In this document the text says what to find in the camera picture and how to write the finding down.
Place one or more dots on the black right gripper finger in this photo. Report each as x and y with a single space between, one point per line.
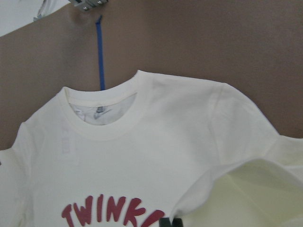
174 220

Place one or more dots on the grey aluminium frame post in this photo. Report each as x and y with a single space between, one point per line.
85 5

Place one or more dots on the cream long-sleeve cat shirt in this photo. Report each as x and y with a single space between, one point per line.
156 143

